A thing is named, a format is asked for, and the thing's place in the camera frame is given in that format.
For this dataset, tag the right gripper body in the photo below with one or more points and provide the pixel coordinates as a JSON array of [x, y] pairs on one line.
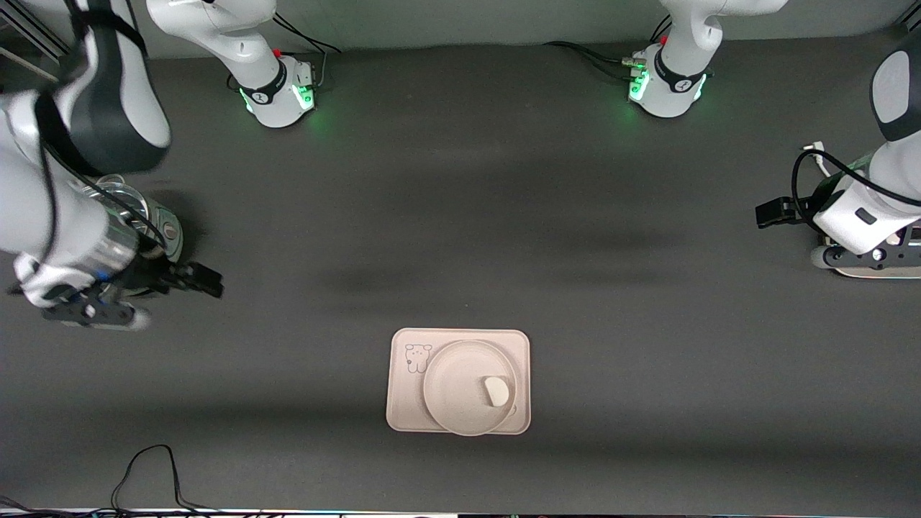
[[153, 276]]

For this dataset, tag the round cream plate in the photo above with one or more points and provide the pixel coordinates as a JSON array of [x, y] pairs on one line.
[[453, 396]]

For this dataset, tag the white steamed bun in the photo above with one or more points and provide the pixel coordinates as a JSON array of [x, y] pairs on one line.
[[496, 392]]

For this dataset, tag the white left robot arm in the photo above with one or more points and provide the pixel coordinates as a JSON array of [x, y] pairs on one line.
[[683, 43]]

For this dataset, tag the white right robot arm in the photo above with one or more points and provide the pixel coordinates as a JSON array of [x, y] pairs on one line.
[[108, 108]]

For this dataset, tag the cream rabbit print tray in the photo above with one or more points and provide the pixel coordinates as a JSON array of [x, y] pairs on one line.
[[403, 403]]

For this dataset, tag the white countertop appliance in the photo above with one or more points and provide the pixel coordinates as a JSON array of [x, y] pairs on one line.
[[863, 273]]

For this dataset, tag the aluminium frame rail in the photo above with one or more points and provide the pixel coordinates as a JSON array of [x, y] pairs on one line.
[[32, 39]]

